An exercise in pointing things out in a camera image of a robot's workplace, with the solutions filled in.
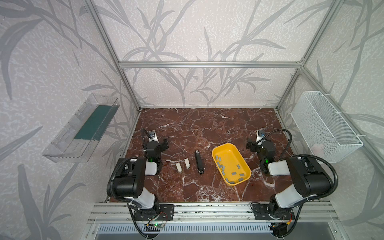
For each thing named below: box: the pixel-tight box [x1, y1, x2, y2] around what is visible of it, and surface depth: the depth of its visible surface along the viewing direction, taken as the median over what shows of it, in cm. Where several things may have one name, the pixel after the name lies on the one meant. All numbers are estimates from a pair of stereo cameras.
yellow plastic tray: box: [211, 143, 251, 186], surface depth 92 cm
